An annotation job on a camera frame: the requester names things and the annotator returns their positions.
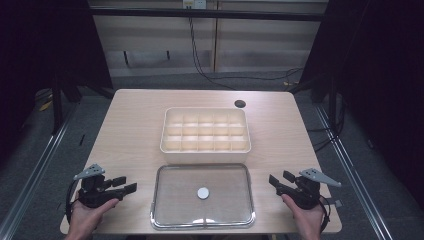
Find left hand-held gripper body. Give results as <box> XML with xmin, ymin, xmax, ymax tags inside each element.
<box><xmin>73</xmin><ymin>163</ymin><xmax>120</xmax><ymax>209</ymax></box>

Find long black power cable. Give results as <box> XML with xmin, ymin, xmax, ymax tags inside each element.
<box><xmin>187</xmin><ymin>16</ymin><xmax>305</xmax><ymax>92</ymax></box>

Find aluminium floor rail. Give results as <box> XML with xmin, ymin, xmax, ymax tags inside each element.
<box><xmin>313</xmin><ymin>104</ymin><xmax>395</xmax><ymax>240</ymax></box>
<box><xmin>0</xmin><ymin>105</ymin><xmax>78</xmax><ymax>240</ymax></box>

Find person's left hand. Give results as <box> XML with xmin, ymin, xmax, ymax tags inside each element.
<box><xmin>67</xmin><ymin>197</ymin><xmax>120</xmax><ymax>237</ymax></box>

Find black curtain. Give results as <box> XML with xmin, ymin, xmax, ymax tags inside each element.
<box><xmin>289</xmin><ymin>0</ymin><xmax>424</xmax><ymax>204</ymax></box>
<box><xmin>0</xmin><ymin>0</ymin><xmax>114</xmax><ymax>168</ymax></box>

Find black floor cables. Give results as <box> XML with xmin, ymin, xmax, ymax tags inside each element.
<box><xmin>305</xmin><ymin>125</ymin><xmax>345</xmax><ymax>154</ymax></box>

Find white wall power outlet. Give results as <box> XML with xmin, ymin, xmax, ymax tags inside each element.
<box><xmin>181</xmin><ymin>0</ymin><xmax>208</xmax><ymax>10</ymax></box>

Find black horizontal metal bar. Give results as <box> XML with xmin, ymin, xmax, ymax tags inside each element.
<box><xmin>87</xmin><ymin>7</ymin><xmax>327</xmax><ymax>22</ymax></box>

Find white compartment storage box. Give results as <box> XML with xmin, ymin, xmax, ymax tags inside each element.
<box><xmin>159</xmin><ymin>106</ymin><xmax>252</xmax><ymax>165</ymax></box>

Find clear lid with white knob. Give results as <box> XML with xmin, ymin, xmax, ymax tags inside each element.
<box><xmin>149</xmin><ymin>163</ymin><xmax>257</xmax><ymax>231</ymax></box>

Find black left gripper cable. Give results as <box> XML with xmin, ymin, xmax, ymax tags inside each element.
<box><xmin>64</xmin><ymin>179</ymin><xmax>81</xmax><ymax>225</ymax></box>

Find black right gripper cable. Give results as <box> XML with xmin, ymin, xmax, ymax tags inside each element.
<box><xmin>317</xmin><ymin>195</ymin><xmax>332</xmax><ymax>233</ymax></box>

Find black metal stand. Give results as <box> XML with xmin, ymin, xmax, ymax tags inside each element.
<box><xmin>50</xmin><ymin>78</ymin><xmax>65</xmax><ymax>135</ymax></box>
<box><xmin>327</xmin><ymin>75</ymin><xmax>338</xmax><ymax>135</ymax></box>

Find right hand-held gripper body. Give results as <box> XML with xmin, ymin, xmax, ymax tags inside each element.
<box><xmin>276</xmin><ymin>167</ymin><xmax>342</xmax><ymax>211</ymax></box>

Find person's right hand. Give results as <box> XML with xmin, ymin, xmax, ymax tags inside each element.
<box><xmin>281</xmin><ymin>194</ymin><xmax>326</xmax><ymax>236</ymax></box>

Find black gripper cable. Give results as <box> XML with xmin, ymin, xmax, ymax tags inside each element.
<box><xmin>317</xmin><ymin>195</ymin><xmax>332</xmax><ymax>233</ymax></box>
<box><xmin>64</xmin><ymin>179</ymin><xmax>81</xmax><ymax>225</ymax></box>

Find yellow floor object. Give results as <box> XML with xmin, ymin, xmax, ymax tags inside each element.
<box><xmin>38</xmin><ymin>99</ymin><xmax>54</xmax><ymax>112</ymax></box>

